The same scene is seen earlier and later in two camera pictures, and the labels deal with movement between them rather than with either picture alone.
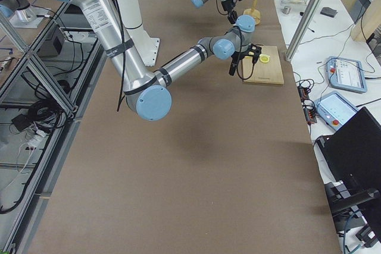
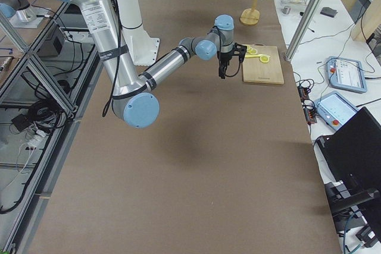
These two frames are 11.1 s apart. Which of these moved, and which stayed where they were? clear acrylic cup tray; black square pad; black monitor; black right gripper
Moved: black right gripper
Stayed: black square pad; black monitor; clear acrylic cup tray
